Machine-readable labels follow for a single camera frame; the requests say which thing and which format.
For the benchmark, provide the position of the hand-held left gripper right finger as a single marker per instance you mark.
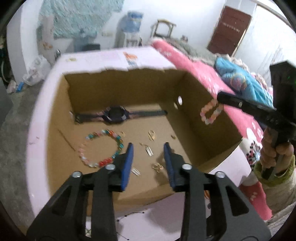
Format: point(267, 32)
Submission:
point(168, 162)

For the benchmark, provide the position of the brown cardboard box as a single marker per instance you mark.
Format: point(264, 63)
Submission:
point(104, 92)

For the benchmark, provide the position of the black wrist watch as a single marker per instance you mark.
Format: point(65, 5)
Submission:
point(115, 113)

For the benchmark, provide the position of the pink floral blanket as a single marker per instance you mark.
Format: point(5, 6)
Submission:
point(196, 64)

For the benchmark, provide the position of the brown door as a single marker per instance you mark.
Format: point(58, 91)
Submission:
point(229, 30)

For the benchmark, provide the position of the blue printed quilt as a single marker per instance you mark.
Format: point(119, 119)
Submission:
point(242, 78)

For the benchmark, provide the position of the white water dispenser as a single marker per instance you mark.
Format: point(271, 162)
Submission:
point(122, 39)

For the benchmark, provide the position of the person's right hand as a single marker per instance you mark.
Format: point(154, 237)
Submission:
point(269, 153)

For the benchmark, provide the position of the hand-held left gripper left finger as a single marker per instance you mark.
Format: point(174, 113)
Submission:
point(126, 166)

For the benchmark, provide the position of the teal floral hanging cloth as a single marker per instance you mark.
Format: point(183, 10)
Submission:
point(81, 16)

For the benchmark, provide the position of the blue water bottle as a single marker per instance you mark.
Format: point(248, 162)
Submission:
point(134, 22)

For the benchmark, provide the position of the small blue packet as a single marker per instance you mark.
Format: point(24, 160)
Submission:
point(20, 86)

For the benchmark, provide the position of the white hanging bag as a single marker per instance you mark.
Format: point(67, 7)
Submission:
point(45, 41)

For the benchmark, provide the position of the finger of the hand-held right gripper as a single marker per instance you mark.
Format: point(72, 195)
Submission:
point(242, 104)

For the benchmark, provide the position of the wooden chair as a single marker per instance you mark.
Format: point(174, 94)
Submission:
point(164, 24)

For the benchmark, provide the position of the white wardrobe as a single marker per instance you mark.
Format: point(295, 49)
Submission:
point(266, 39)

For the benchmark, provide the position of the grey floral pillow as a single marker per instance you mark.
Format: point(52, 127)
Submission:
point(196, 52)

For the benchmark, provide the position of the grey panel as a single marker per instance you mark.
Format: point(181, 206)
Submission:
point(5, 109)

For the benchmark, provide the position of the person's right forearm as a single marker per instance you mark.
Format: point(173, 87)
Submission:
point(279, 192)

